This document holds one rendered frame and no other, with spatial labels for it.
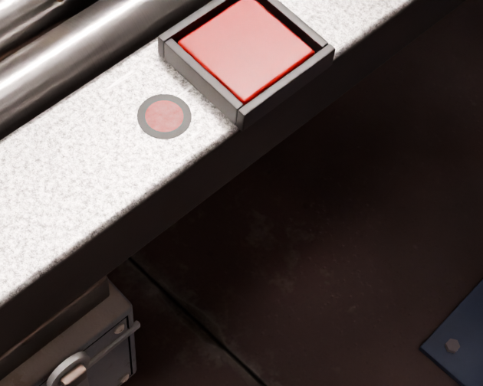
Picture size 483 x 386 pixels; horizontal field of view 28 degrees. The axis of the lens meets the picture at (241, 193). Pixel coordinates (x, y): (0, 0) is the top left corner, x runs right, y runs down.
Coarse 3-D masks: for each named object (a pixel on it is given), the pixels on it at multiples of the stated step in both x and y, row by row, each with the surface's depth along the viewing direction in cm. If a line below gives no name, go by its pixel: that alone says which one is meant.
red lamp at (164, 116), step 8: (152, 104) 57; (160, 104) 57; (168, 104) 57; (176, 104) 57; (152, 112) 56; (160, 112) 56; (168, 112) 56; (176, 112) 56; (152, 120) 56; (160, 120) 56; (168, 120) 56; (176, 120) 56; (152, 128) 56; (160, 128) 56; (168, 128) 56; (176, 128) 56
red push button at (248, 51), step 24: (240, 0) 59; (216, 24) 58; (240, 24) 58; (264, 24) 58; (192, 48) 57; (216, 48) 57; (240, 48) 57; (264, 48) 58; (288, 48) 58; (312, 48) 58; (216, 72) 56; (240, 72) 57; (264, 72) 57; (288, 72) 57; (240, 96) 56
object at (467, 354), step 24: (480, 288) 153; (456, 312) 151; (480, 312) 151; (432, 336) 148; (456, 336) 148; (480, 336) 149; (432, 360) 147; (456, 360) 147; (480, 360) 147; (480, 384) 145
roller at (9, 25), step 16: (0, 0) 59; (16, 0) 59; (32, 0) 60; (48, 0) 60; (64, 0) 61; (80, 0) 62; (96, 0) 63; (0, 16) 59; (16, 16) 59; (32, 16) 60; (48, 16) 60; (64, 16) 61; (0, 32) 59; (16, 32) 59; (32, 32) 60; (0, 48) 59; (16, 48) 60
